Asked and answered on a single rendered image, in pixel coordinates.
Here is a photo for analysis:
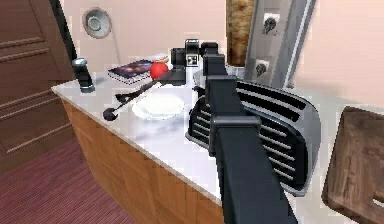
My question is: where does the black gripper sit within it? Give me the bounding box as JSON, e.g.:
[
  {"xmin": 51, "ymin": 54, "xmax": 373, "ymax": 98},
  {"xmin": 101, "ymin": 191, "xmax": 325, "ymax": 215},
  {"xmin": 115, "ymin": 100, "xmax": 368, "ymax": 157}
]
[{"xmin": 102, "ymin": 47, "xmax": 188, "ymax": 122}]

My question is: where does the white round plate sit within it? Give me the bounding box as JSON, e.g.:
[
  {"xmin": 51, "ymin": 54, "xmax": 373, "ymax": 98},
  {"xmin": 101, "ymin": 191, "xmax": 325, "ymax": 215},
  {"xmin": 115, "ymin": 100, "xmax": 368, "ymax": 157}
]
[{"xmin": 131, "ymin": 92, "xmax": 186, "ymax": 121}]

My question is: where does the dark covered book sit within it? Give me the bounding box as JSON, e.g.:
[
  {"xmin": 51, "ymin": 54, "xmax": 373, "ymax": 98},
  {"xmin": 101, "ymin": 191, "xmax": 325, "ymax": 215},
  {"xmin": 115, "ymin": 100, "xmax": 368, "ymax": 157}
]
[{"xmin": 107, "ymin": 59, "xmax": 155, "ymax": 86}]

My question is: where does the red apple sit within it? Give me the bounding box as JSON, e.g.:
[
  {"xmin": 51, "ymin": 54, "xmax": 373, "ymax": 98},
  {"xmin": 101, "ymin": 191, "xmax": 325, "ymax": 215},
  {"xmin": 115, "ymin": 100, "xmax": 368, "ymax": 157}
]
[{"xmin": 149, "ymin": 61, "xmax": 170, "ymax": 81}]

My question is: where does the tan bread piece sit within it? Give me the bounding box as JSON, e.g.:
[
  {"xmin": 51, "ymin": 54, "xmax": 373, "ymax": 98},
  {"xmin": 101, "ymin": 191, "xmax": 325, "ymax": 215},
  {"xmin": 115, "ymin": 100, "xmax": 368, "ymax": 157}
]
[{"xmin": 153, "ymin": 54, "xmax": 170, "ymax": 65}]

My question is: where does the black and silver pepper mill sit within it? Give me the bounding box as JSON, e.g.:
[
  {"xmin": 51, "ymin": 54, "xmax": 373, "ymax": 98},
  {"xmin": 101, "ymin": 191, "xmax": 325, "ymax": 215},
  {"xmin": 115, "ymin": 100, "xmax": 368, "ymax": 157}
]
[{"xmin": 71, "ymin": 57, "xmax": 96, "ymax": 94}]

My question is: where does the wooden cabinet with white worktop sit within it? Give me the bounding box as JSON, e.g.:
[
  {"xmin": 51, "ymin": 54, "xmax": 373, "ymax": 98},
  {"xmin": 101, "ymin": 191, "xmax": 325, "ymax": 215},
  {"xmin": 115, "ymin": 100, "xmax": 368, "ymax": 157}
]
[{"xmin": 51, "ymin": 70, "xmax": 384, "ymax": 224}]

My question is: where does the brown panelled room door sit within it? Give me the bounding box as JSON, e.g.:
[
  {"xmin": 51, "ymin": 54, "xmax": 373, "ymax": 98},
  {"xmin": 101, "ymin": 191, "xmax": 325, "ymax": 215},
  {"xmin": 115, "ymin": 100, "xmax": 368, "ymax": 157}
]
[{"xmin": 0, "ymin": 0, "xmax": 77, "ymax": 175}]

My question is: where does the black and silver toaster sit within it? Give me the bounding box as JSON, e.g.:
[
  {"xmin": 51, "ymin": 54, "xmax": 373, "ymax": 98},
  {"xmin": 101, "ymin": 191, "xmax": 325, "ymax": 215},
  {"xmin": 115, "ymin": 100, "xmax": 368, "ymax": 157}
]
[{"xmin": 184, "ymin": 79, "xmax": 323, "ymax": 198}]

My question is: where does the brown wooden cutting board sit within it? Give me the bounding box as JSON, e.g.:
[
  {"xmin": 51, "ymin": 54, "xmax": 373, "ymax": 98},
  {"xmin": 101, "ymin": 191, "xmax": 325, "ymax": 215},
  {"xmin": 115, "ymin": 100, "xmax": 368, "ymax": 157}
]
[{"xmin": 321, "ymin": 105, "xmax": 384, "ymax": 224}]

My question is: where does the grey round wall fixture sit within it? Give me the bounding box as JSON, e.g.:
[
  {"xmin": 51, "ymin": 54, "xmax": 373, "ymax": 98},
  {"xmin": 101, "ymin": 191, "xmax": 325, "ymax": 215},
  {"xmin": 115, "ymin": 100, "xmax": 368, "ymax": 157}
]
[{"xmin": 81, "ymin": 6, "xmax": 113, "ymax": 40}]

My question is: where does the brown mottled wall panel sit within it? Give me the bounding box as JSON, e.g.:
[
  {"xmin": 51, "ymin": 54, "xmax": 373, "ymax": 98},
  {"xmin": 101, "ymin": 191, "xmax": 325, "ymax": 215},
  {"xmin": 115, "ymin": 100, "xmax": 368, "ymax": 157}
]
[{"xmin": 225, "ymin": 0, "xmax": 256, "ymax": 67}]

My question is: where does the white wall socket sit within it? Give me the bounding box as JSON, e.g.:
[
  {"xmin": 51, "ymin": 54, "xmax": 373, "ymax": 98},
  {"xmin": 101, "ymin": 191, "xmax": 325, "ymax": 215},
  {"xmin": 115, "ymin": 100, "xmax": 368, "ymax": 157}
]
[
  {"xmin": 262, "ymin": 12, "xmax": 281, "ymax": 36},
  {"xmin": 254, "ymin": 58, "xmax": 271, "ymax": 78}
]

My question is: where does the grey metal wall panel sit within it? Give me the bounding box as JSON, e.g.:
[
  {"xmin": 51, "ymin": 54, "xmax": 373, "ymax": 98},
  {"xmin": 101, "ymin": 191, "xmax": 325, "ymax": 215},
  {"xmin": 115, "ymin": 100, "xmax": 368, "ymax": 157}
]
[{"xmin": 243, "ymin": 0, "xmax": 318, "ymax": 90}]

